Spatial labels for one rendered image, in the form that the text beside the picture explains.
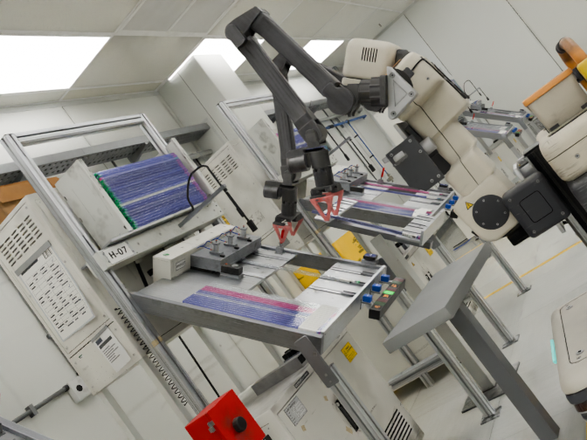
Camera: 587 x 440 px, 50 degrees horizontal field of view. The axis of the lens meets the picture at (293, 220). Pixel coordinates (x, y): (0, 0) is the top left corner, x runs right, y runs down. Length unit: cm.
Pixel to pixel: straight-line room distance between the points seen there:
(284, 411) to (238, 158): 177
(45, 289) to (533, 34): 822
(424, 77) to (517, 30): 789
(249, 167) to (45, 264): 148
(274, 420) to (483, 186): 99
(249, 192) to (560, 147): 217
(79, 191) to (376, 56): 117
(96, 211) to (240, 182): 137
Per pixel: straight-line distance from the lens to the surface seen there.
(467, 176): 193
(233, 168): 360
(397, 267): 283
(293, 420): 220
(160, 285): 234
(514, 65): 976
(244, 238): 264
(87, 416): 380
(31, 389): 370
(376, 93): 180
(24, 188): 271
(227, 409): 173
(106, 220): 238
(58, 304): 250
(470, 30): 984
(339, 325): 209
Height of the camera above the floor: 94
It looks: 3 degrees up
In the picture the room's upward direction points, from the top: 37 degrees counter-clockwise
